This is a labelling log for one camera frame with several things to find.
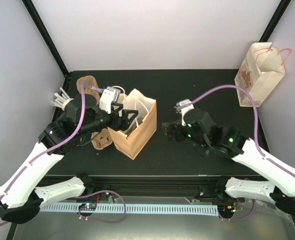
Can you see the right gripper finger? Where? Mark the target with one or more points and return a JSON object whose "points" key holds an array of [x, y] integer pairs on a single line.
{"points": [[166, 126], [170, 136]]}

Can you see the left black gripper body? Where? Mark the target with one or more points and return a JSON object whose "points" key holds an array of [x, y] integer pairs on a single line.
{"points": [[115, 124]]}

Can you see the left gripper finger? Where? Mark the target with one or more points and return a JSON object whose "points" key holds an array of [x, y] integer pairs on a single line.
{"points": [[117, 108], [128, 116]]}

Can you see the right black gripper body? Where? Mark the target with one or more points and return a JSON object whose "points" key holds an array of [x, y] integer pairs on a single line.
{"points": [[180, 136]]}

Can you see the brown paper bag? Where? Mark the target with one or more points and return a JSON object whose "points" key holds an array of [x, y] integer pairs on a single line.
{"points": [[132, 140]]}

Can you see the cup holding white stirrers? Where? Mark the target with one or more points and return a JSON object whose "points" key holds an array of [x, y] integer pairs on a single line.
{"points": [[65, 103]]}

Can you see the stack of paper cups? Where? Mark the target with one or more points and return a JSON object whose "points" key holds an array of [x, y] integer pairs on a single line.
{"points": [[119, 88]]}

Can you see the pulp cup carrier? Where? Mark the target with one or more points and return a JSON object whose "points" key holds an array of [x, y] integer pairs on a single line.
{"points": [[101, 140], [142, 112], [89, 81]]}

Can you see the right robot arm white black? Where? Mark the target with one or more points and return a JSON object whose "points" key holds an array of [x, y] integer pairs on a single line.
{"points": [[278, 188]]}

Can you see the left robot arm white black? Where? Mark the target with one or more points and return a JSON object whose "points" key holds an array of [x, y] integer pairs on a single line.
{"points": [[21, 198]]}

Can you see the bundle of white stirrers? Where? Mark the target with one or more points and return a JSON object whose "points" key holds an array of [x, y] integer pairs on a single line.
{"points": [[60, 98]]}

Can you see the left controller board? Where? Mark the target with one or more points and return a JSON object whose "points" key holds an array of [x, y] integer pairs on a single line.
{"points": [[87, 207]]}

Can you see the controller board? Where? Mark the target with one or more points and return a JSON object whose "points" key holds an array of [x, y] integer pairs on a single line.
{"points": [[87, 207], [226, 209]]}

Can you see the right controller board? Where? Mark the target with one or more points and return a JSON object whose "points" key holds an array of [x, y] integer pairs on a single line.
{"points": [[226, 209]]}

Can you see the white printed paper bag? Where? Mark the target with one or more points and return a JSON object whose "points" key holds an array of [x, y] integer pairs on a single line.
{"points": [[261, 71]]}

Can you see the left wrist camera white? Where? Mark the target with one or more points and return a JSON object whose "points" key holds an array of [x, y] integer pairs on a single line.
{"points": [[110, 95]]}

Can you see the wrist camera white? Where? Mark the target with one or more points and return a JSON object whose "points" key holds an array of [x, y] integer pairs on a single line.
{"points": [[110, 95], [182, 107]]}

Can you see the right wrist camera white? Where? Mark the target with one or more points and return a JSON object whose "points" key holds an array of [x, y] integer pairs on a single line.
{"points": [[182, 107]]}

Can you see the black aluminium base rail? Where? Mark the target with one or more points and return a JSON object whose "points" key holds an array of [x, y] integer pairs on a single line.
{"points": [[153, 186]]}

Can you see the white slotted cable duct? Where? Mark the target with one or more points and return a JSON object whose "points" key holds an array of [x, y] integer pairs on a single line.
{"points": [[129, 208]]}

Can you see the left black frame post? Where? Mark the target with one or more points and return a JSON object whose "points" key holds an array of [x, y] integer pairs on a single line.
{"points": [[36, 18]]}

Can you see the black frame post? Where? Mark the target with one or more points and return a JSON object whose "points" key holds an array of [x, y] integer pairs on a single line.
{"points": [[36, 18], [276, 17]]}

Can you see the right black frame post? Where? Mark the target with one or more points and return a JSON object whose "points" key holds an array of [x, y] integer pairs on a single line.
{"points": [[276, 17]]}

